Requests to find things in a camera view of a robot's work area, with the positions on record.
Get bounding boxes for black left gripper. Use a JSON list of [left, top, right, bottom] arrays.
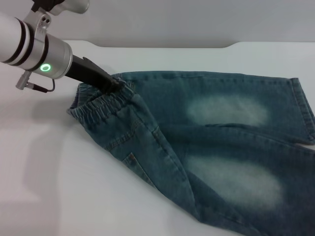
[[65, 55, 124, 96]]

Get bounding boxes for blue denim shorts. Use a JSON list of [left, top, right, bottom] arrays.
[[66, 70, 315, 236]]

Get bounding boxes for black cable with silver plug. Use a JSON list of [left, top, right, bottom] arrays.
[[15, 72, 55, 93]]

